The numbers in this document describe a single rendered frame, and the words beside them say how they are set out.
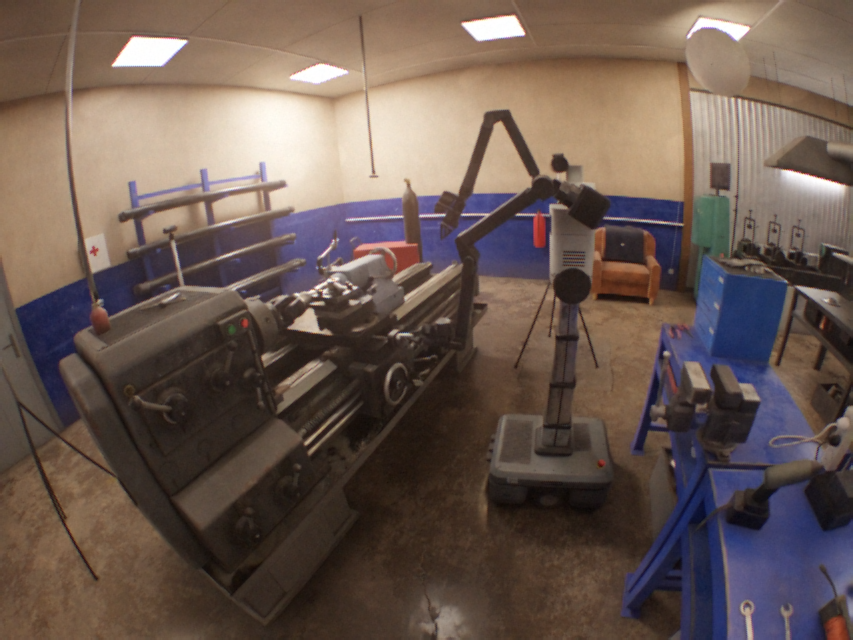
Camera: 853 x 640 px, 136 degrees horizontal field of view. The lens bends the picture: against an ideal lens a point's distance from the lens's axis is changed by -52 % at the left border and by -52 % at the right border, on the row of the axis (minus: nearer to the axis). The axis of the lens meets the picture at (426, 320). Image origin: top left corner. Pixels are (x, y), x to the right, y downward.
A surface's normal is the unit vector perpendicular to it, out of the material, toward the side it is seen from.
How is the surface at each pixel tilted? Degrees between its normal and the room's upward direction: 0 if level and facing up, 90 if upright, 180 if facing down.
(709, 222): 90
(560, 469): 0
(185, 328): 45
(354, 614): 0
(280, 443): 32
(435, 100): 90
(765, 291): 90
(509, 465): 0
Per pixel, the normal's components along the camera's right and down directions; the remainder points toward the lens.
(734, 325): -0.42, 0.37
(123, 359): 0.59, -0.59
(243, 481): 0.41, -0.73
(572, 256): -0.25, 0.54
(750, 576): -0.08, -0.92
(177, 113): 0.90, 0.09
